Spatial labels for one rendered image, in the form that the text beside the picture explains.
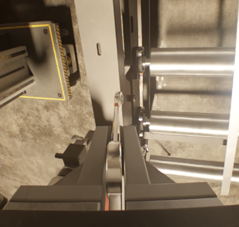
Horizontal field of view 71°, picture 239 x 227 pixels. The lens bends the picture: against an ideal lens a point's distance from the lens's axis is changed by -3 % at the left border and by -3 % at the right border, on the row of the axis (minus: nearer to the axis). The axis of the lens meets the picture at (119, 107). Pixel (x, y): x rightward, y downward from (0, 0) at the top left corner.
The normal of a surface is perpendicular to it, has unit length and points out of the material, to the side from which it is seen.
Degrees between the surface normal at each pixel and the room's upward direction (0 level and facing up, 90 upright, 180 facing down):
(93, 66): 0
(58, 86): 0
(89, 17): 0
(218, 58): 31
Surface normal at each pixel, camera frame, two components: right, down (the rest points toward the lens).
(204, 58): -0.24, -0.03
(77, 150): -0.07, -0.87
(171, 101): -0.24, 0.49
